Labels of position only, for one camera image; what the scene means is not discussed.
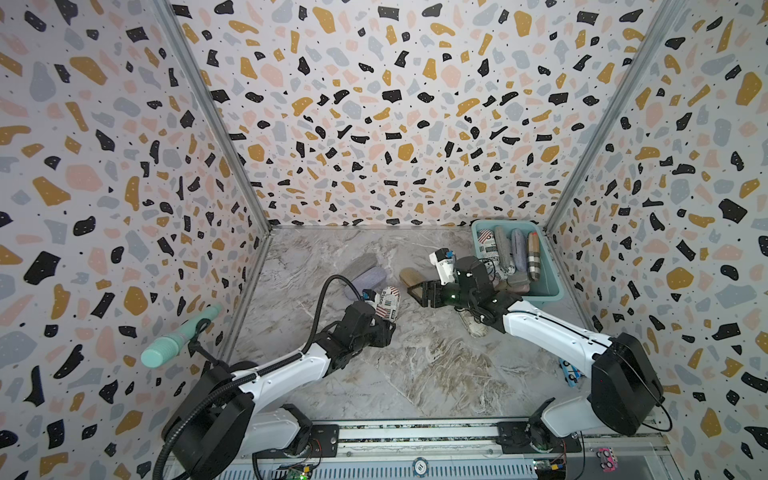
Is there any world map print glasses case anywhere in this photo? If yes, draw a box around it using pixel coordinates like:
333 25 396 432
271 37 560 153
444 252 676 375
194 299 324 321
459 310 488 338

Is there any blue toy car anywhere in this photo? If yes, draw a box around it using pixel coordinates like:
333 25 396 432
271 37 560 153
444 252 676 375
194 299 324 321
558 358 583 388

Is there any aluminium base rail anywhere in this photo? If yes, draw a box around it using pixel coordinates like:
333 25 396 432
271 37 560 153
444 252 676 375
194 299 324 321
157 415 676 480

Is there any tan fabric glasses case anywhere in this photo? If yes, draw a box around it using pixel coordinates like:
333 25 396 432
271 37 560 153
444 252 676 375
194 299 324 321
399 267 426 288

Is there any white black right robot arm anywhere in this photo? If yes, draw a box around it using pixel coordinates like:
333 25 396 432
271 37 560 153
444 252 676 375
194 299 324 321
400 256 664 452

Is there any dark grey fabric glasses case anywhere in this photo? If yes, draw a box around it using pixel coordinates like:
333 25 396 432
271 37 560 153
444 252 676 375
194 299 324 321
493 226 516 278

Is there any aluminium wall frame strip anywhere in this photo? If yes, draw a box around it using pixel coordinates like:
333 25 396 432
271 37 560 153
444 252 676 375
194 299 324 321
149 0 271 235

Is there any plaid tartan glasses case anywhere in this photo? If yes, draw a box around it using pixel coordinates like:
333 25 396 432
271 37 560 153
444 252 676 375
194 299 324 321
527 232 541 282

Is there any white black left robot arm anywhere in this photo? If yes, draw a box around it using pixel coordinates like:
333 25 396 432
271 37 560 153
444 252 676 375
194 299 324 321
151 301 396 479

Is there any newspaper flag glasses case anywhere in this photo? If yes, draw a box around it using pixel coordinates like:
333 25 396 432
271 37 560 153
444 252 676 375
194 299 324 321
477 229 499 261

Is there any mint green handheld microphone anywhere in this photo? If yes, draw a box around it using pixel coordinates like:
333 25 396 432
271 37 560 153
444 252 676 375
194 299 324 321
140 305 222 369

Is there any newspaper print glasses case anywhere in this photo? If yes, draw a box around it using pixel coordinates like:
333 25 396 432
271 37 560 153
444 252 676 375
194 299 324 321
374 286 400 322

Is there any long lilac fabric glasses case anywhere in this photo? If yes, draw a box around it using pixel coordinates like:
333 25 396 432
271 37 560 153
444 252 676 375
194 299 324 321
343 266 387 293

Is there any small pink hard glasses case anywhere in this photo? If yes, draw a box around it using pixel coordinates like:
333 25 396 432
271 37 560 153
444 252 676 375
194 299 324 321
495 272 531 295

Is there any pink toy car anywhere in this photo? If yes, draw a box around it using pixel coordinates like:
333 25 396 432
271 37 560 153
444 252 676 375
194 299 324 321
596 447 617 473

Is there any black corrugated cable conduit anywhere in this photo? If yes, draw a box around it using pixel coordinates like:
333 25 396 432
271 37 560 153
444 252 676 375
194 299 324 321
152 274 364 480

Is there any teal plastic storage box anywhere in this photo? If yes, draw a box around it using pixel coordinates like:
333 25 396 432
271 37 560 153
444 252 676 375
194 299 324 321
471 219 565 308

